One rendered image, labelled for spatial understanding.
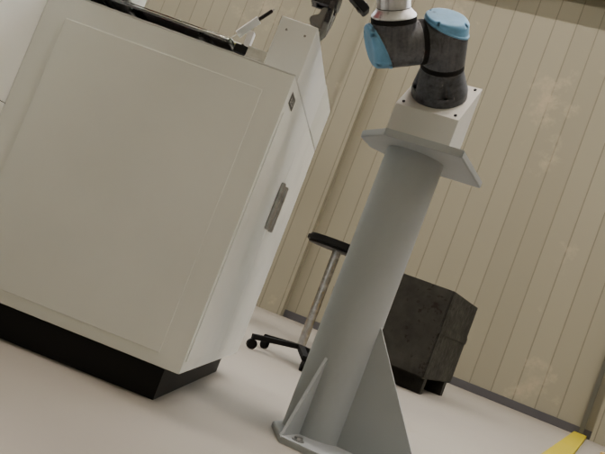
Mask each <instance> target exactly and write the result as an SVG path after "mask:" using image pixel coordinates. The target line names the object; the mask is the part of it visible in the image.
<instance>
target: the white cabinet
mask: <svg viewBox="0 0 605 454"><path fill-rule="evenodd" d="M314 152H315V151H314V148H313V144H312V138H311V135H310V131H309V127H308V123H307V121H306V117H305V113H304V110H303V104H302V100H301V97H300V94H299V90H298V86H297V83H296V79H295V76H292V75H289V74H286V73H284V72H282V71H279V70H276V69H274V68H270V67H267V66H264V65H262V64H259V63H256V62H254V61H252V60H249V59H244V58H242V57H240V56H237V55H234V54H231V53H229V52H227V51H224V50H220V49H217V48H214V47H212V46H210V45H207V44H204V43H201V42H199V41H195V40H192V39H189V38H187V37H185V36H182V35H179V34H176V33H174V32H170V31H167V30H165V29H162V28H159V27H157V26H155V25H152V24H149V23H145V22H143V21H140V20H137V19H134V18H132V17H130V16H127V15H124V14H120V13H117V12H115V11H112V10H110V9H107V8H104V7H102V6H100V5H95V4H92V3H90V2H87V1H85V0H48V2H47V3H46V5H45V8H44V10H43V13H42V15H41V18H40V20H39V23H38V25H37V28H36V30H35V32H34V34H33V36H32V40H31V42H30V45H29V47H28V49H27V51H26V54H25V56H24V58H23V62H22V65H21V66H20V68H19V71H18V73H17V76H16V78H15V81H14V83H13V86H12V88H11V91H10V93H9V95H8V97H7V99H6V102H5V106H4V108H3V110H2V112H1V114H0V339H3V340H5V341H9V342H11V343H13V344H16V345H18V346H20V347H23V348H25V349H27V350H31V351H33V352H36V353H38V354H41V355H42V356H45V357H47V358H50V359H53V360H56V361H57V362H60V363H62V364H65V365H67V366H70V367H72V368H75V369H78V370H80V371H83V372H85V373H87V374H89V375H91V376H94V377H98V378H100V379H102V380H104V381H107V382H109V383H112V384H114V385H117V386H120V387H122V388H124V389H127V390H129V391H132V392H133V393H136V394H138V395H142V396H145V397H147V398H149V399H151V400H154V399H156V398H158V397H161V396H162V395H165V394H168V393H170V392H172V391H174V390H176V389H178V388H180V387H182V386H185V385H188V384H190V383H192V382H194V381H196V380H198V379H200V378H202V377H206V376H208V375H210V374H211V373H213V372H216V371H217V368H218V366H219V364H220V361H221V359H222V358H225V357H227V356H229V355H232V354H234V353H237V352H238V350H239V346H240V344H241V342H242V340H243V337H244V335H245V332H246V329H247V328H248V324H249V321H250V318H251V316H252V314H253V312H254V309H255V307H256V304H257V300H258V298H259V296H260V293H261V290H262V288H263V285H264V284H265V281H266V277H267V274H268V272H269V269H270V268H271V265H272V262H273V260H274V257H275V254H276V251H277V249H278V246H279V244H280V241H281V239H282V237H283V234H284V230H285V228H286V225H287V223H288V221H289V218H290V216H291V213H292V210H293V207H294V205H295V202H296V199H297V197H298V195H299V193H300V190H301V188H302V185H303V181H304V179H305V177H306V173H307V171H308V168H309V166H310V164H311V161H312V157H313V155H314Z"/></svg>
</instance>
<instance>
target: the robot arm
mask: <svg viewBox="0 0 605 454"><path fill-rule="evenodd" d="M348 1H349V2H350V3H351V4H352V5H353V6H354V7H355V8H356V9H357V12H358V13H360V14H361V15H362V16H363V17H364V16H366V15H367V14H368V13H369V5H368V3H367V2H365V1H364V0H348ZM341 4H342V0H312V6H313V7H315V8H318V9H321V11H320V13H319V14H315V15H311V17H310V22H311V26H313V27H316V28H318V29H319V32H320V41H322V40H323V39H324V38H325V37H326V36H327V34H328V32H329V30H330V28H331V26H332V24H333V23H334V20H335V18H336V15H337V13H338V12H339V9H340V7H341ZM327 11H328V12H327ZM469 27H470V24H469V22H468V20H467V19H466V17H465V16H463V15H462V14H460V13H459V12H456V11H453V10H450V9H446V8H432V9H429V10H428V11H427V12H426V13H425V14H424V18H423V19H417V13H416V12H415V11H414V10H413V9H412V8H411V0H376V9H375V11H374V12H373V13H372V14H371V23H368V24H366V25H365V27H364V40H365V45H366V52H367V56H368V58H369V60H370V62H371V63H372V65H373V66H374V67H375V68H389V69H391V68H400V67H408V66H418V65H420V68H419V71H418V73H417V75H416V77H415V78H414V80H413V82H412V85H411V96H412V98H413V99H414V100H415V101H416V102H418V103H419V104H422V105H425V106H427V107H430V108H436V109H449V108H454V107H457V106H459V105H461V104H463V103H464V102H465V101H466V99H467V94H468V86H467V83H466V78H465V58H466V51H467V44H468V39H469V37H470V35H469Z"/></svg>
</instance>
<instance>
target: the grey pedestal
mask: <svg viewBox="0 0 605 454"><path fill-rule="evenodd" d="M361 138H362V139H363V140H364V141H365V142H366V143H367V144H368V145H369V147H370V148H372V149H374V150H378V151H380V152H382V153H383V154H384V158H383V160H382V163H381V165H380V168H379V170H378V172H377V175H376V178H375V182H374V184H373V186H372V189H371V191H370V194H369V197H368V198H367V201H366V205H365V208H364V210H363V212H362V215H361V217H360V220H359V223H358V225H357V228H356V231H355V234H354V236H353V239H352V241H351V243H350V246H349V248H348V253H347V255H346V257H345V260H344V262H343V265H342V267H341V270H340V272H339V276H338V279H337V281H336V284H335V286H334V288H333V291H332V293H331V296H330V299H329V302H328V305H327V307H326V310H325V312H324V315H323V317H322V319H321V324H320V326H319V329H318V330H317V333H316V336H315V338H314V341H313V344H312V347H311V349H310V352H309V355H308V357H307V359H306V362H305V364H304V367H303V369H302V373H301V375H300V378H299V381H298V383H297V386H296V388H295V390H294V393H293V397H292V400H291V402H290V404H289V407H288V409H287V412H286V414H285V417H284V420H283V421H273V423H272V425H271V426H272V428H273V430H274V432H275V436H276V437H277V439H278V441H279V442H280V443H282V444H284V445H285V446H288V447H290V448H292V449H295V450H297V451H299V452H301V453H303V454H412V452H411V445H410V442H409V438H408V433H407V430H406V426H405V422H404V419H403V415H402V408H401V404H400V400H399V396H398V393H397V389H396V385H395V382H394V378H393V371H392V367H391V363H390V360H389V356H388V352H387V348H386V344H385V340H384V334H383V328H384V324H385V322H386V319H387V316H388V314H389V312H390V309H391V307H392V304H393V300H394V298H395V295H396V293H397V290H398V287H399V285H400V283H401V280H402V276H403V273H404V271H405V269H406V266H407V264H408V261H409V258H410V256H411V252H412V250H413V247H414V244H415V242H416V240H417V237H418V235H419V232H420V228H421V225H422V223H423V221H424V218H425V215H426V213H427V211H428V208H429V204H430V201H431V199H432V196H433V194H434V192H435V189H436V186H437V184H438V180H439V178H440V177H445V178H449V179H452V180H455V181H457V182H461V183H464V184H467V185H469V186H475V187H478V188H480V187H481V185H482V180H481V179H480V178H479V176H478V174H477V173H476V171H475V169H474V167H473V165H472V163H471V161H470V160H469V158H468V157H467V155H466V154H465V151H464V150H460V149H457V148H454V147H450V146H447V145H445V144H441V143H438V142H434V141H429V140H426V139H423V138H420V137H417V136H413V135H410V134H407V133H404V132H398V131H396V130H392V129H389V128H383V129H373V130H364V131H362V134H361Z"/></svg>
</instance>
